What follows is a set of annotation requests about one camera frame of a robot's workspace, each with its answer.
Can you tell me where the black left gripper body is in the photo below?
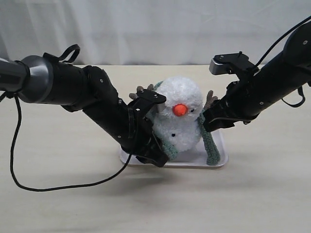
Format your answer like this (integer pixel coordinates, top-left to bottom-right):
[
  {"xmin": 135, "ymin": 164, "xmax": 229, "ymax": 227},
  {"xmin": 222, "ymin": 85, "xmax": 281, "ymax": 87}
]
[{"xmin": 114, "ymin": 106, "xmax": 161, "ymax": 158}]

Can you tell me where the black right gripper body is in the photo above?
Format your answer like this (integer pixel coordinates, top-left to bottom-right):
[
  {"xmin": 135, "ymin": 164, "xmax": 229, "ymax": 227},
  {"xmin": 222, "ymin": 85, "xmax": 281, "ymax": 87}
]
[{"xmin": 221, "ymin": 81, "xmax": 262, "ymax": 123}]

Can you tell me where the white plush snowman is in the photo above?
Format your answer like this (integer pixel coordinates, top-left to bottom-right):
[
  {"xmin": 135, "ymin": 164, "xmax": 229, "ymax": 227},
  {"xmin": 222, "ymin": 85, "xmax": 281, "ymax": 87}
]
[{"xmin": 129, "ymin": 75, "xmax": 219, "ymax": 154}]

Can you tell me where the white rectangular tray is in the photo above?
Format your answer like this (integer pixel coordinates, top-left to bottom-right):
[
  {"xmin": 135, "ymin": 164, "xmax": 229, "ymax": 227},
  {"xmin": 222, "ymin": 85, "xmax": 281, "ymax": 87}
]
[{"xmin": 120, "ymin": 128, "xmax": 229, "ymax": 168}]

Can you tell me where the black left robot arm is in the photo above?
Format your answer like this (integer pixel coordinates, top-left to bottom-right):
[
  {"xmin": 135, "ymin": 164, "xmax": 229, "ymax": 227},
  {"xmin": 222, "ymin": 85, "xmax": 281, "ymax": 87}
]
[{"xmin": 0, "ymin": 55, "xmax": 169, "ymax": 167}]

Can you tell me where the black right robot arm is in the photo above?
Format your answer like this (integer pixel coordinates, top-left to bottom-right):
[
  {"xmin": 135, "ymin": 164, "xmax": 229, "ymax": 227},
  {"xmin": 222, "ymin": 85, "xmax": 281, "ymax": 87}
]
[{"xmin": 203, "ymin": 22, "xmax": 311, "ymax": 132}]

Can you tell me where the white curtain backdrop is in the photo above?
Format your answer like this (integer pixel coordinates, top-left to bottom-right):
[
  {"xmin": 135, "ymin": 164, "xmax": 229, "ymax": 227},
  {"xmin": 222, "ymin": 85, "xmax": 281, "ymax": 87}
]
[{"xmin": 0, "ymin": 0, "xmax": 311, "ymax": 65}]

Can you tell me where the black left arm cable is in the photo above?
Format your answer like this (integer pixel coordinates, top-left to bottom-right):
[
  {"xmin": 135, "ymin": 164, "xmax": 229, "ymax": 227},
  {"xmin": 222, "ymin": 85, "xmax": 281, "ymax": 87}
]
[{"xmin": 0, "ymin": 92, "xmax": 133, "ymax": 192}]

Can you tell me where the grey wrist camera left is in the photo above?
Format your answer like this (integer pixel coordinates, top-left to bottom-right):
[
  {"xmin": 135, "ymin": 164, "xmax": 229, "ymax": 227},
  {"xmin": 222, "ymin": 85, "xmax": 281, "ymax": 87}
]
[{"xmin": 129, "ymin": 89, "xmax": 167, "ymax": 114}]

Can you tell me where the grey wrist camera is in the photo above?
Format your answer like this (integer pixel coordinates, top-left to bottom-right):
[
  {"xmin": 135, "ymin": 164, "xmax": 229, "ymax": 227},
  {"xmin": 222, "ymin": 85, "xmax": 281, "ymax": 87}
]
[
  {"xmin": 209, "ymin": 51, "xmax": 255, "ymax": 75},
  {"xmin": 129, "ymin": 89, "xmax": 167, "ymax": 114}
]

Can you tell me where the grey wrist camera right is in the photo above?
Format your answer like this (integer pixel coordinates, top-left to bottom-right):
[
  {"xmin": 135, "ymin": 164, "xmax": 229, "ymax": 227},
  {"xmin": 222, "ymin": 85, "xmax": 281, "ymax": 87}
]
[{"xmin": 209, "ymin": 51, "xmax": 255, "ymax": 75}]

